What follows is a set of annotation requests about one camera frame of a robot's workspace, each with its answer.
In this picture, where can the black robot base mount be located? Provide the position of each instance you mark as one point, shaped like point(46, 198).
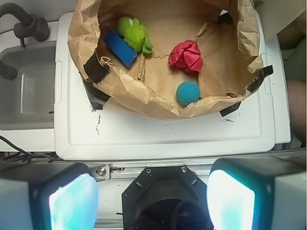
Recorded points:
point(166, 201)

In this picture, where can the dark grey toy faucet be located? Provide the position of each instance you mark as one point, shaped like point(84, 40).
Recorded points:
point(28, 26)

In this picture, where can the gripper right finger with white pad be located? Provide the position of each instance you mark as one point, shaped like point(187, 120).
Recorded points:
point(262, 193)

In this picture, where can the aluminium frame rail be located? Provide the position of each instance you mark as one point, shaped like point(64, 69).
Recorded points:
point(108, 171)

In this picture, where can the red paper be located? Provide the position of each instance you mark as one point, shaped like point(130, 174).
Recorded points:
point(186, 56)

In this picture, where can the brown paper bag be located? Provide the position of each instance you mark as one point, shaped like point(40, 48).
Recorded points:
point(227, 33)

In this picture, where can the teal textured ball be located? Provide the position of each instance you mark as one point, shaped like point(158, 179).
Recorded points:
point(188, 92)

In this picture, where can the grey toy sink basin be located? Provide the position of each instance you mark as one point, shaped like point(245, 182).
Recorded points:
point(27, 102)

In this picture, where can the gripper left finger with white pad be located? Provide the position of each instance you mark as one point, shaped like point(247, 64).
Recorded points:
point(47, 196)

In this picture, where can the green plush frog toy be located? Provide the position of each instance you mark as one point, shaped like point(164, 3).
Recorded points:
point(134, 34)

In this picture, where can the blue rectangular sponge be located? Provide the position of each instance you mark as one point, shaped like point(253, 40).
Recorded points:
point(120, 48)

